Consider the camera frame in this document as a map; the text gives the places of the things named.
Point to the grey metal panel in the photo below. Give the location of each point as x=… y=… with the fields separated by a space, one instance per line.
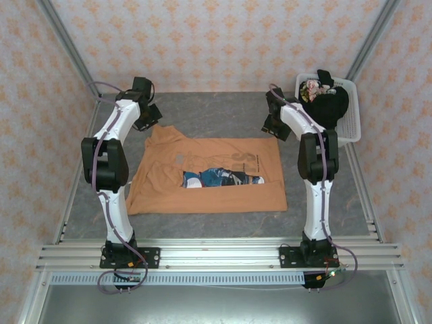
x=219 y=305

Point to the aluminium frame leg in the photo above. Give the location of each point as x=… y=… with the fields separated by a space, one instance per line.
x=33 y=300
x=403 y=300

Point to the aluminium table side rail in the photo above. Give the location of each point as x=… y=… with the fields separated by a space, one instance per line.
x=366 y=202
x=72 y=199

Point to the white perforated plastic basket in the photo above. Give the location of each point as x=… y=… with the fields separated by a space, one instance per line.
x=352 y=114

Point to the aluminium mounting rail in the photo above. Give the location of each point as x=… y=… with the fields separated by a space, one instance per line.
x=219 y=256

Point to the orange printed t-shirt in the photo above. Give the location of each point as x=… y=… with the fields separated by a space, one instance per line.
x=209 y=199

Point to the small circuit board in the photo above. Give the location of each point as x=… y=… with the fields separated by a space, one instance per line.
x=135 y=278

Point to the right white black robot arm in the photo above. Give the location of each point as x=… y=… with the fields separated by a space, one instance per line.
x=317 y=209

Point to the floral patterned garment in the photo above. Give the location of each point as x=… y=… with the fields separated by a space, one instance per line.
x=312 y=89

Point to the aluminium frame post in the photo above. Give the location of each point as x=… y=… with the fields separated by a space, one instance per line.
x=374 y=35
x=62 y=35

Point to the black t-shirt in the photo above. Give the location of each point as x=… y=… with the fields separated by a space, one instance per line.
x=327 y=108

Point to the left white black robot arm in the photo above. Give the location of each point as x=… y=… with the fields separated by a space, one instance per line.
x=114 y=216

